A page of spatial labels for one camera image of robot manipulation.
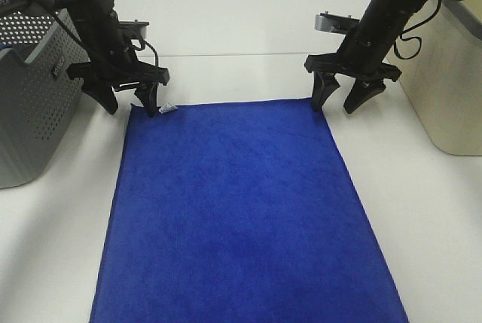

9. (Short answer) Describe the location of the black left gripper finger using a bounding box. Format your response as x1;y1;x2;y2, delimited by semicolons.
81;78;118;115
134;82;158;117

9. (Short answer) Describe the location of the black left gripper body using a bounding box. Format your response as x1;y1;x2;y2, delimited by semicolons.
66;61;169;91

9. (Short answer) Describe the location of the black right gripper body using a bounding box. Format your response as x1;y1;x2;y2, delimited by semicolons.
304;53;401;82

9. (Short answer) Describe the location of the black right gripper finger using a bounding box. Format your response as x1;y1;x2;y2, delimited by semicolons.
310;71;340;111
343;79;386;114

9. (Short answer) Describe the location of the blue microfibre towel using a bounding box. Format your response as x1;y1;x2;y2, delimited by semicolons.
90;99;407;322

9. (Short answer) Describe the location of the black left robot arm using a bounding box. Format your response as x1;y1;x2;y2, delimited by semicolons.
1;0;169;117

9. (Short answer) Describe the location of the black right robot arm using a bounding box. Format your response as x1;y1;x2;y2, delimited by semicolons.
304;0;462;114

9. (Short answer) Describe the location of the grey perforated laundry basket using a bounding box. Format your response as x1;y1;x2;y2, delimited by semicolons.
1;11;88;188

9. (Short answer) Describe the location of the beige plastic bin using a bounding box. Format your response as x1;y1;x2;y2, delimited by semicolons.
388;0;481;156

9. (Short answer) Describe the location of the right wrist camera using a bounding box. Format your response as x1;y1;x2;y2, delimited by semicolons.
314;11;360;35

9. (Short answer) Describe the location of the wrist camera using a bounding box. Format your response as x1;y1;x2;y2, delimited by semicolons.
119;20;150;40
314;11;360;35

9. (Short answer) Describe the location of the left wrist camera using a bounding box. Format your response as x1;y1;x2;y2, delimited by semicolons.
119;20;150;40

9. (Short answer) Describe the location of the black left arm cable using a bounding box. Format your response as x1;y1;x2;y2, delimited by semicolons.
0;0;161;68

